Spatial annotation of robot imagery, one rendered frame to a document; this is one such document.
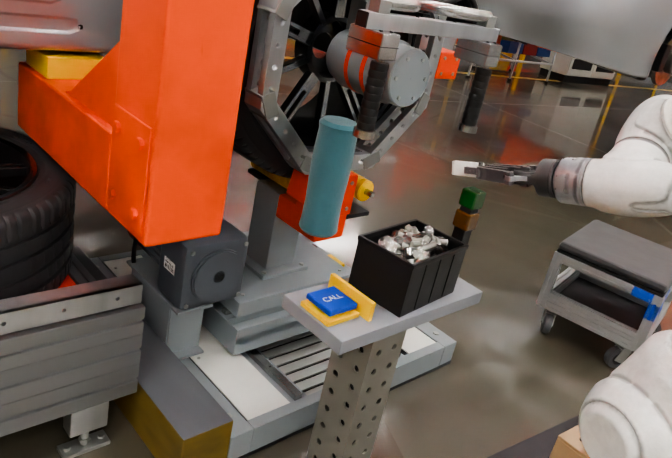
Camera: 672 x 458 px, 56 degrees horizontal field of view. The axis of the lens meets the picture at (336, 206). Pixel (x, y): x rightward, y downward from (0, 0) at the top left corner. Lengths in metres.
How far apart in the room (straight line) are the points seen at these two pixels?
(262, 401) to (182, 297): 0.31
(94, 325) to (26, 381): 0.15
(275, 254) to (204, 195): 0.60
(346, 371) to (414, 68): 0.65
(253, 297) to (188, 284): 0.21
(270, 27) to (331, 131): 0.24
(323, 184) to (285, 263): 0.48
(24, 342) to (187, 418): 0.36
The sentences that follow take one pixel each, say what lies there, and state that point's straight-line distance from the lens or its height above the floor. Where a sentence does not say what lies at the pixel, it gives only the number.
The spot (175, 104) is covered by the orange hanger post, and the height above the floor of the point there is 0.78.
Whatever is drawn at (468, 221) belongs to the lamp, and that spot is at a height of 0.60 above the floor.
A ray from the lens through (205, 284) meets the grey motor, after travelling 1.50.
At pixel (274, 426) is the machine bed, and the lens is 1.53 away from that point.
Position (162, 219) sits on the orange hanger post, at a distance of 1.17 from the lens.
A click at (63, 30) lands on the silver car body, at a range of 1.56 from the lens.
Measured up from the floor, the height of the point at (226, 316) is 0.17.
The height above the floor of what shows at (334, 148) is 0.69.
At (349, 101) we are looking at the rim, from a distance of 1.64.
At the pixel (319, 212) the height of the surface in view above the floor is 0.54.
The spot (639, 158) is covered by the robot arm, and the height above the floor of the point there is 0.84.
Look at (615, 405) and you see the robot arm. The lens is 0.96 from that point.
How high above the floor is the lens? 1.07
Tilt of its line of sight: 22 degrees down
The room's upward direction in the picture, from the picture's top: 12 degrees clockwise
